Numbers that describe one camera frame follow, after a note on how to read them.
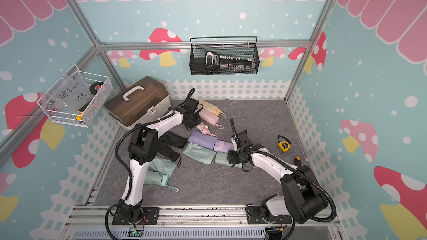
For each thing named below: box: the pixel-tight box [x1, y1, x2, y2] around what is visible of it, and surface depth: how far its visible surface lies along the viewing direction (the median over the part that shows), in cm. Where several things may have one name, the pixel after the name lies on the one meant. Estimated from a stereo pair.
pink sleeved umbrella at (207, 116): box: [198, 109, 225, 130], surface depth 108 cm
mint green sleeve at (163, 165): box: [148, 156, 178, 177], surface depth 88 cm
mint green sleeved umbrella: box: [214, 151, 243, 169], surface depth 90 cm
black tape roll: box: [89, 81, 104, 97], surface depth 82 cm
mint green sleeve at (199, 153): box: [182, 141, 217, 165], surface depth 96 cm
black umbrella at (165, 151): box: [156, 145, 182, 168], surface depth 93 cm
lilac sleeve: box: [187, 130, 218, 150], surface depth 100 cm
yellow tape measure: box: [277, 135, 292, 153], surface depth 97 cm
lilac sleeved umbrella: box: [212, 138, 235, 154], surface depth 96 cm
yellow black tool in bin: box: [75, 98, 93, 121], surface depth 65 cm
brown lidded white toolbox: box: [104, 76, 172, 132], surface depth 97 cm
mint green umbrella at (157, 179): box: [144, 170, 180, 193], surface depth 83 cm
